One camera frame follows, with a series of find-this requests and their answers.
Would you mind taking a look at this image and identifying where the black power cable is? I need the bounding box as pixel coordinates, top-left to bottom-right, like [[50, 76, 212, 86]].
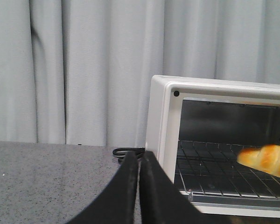
[[112, 147, 146, 164]]

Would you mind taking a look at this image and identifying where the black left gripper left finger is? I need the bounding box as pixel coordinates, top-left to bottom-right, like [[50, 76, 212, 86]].
[[68, 152, 139, 224]]

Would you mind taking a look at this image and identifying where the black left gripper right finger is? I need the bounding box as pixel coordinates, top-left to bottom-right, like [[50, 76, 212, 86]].
[[139, 151, 215, 224]]

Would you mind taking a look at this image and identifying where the metal wire oven rack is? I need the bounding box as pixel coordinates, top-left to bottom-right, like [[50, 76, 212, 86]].
[[174, 140, 280, 201]]

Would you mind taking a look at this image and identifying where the white toaster oven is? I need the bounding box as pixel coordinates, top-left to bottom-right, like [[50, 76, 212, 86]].
[[145, 75, 280, 218]]

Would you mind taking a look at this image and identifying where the golden croissant bread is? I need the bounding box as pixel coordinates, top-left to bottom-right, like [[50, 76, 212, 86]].
[[237, 145, 280, 178]]

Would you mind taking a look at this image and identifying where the grey curtain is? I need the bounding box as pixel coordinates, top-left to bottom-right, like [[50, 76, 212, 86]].
[[0, 0, 280, 147]]

